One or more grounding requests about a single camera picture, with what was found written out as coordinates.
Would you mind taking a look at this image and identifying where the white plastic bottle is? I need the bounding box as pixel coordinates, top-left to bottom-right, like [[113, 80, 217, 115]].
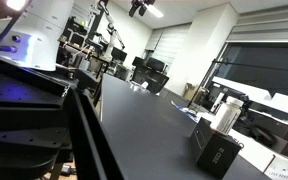
[[210, 95, 245, 136]]

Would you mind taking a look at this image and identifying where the black computer monitor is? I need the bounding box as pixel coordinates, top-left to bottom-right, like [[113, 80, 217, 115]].
[[110, 46, 129, 63]]

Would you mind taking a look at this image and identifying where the blue item on table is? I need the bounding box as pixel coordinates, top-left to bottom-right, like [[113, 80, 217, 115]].
[[169, 99, 199, 118]]

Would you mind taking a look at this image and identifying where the brown cardboard box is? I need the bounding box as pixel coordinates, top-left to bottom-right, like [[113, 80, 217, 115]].
[[183, 82, 206, 103]]

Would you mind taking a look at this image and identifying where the ceiling light panel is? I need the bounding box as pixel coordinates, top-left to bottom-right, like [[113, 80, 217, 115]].
[[146, 3, 165, 20]]

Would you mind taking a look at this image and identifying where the cluttered background workbench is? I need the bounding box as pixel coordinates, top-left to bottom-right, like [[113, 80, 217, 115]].
[[56, 15, 112, 76]]

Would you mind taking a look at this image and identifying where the black ZED 2 box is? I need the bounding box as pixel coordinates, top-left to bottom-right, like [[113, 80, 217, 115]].
[[189, 117, 243, 180]]

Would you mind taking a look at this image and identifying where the white foam packaging sheet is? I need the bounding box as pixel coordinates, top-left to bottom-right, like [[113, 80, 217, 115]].
[[211, 75, 288, 116]]

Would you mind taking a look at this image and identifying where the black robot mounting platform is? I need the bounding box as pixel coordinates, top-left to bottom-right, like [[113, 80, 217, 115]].
[[0, 53, 125, 180]]

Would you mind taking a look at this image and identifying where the white flat cardboard box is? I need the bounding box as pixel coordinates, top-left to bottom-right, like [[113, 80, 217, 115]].
[[228, 128, 285, 173]]

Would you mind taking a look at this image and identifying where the large black product box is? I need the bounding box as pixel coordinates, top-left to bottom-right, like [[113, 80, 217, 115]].
[[240, 107, 288, 158]]

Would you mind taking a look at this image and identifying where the white printed box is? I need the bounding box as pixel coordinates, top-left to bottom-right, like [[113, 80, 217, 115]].
[[263, 154, 288, 180]]

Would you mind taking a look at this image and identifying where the black cable on robot base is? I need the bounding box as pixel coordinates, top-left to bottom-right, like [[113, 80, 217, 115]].
[[0, 0, 32, 48]]

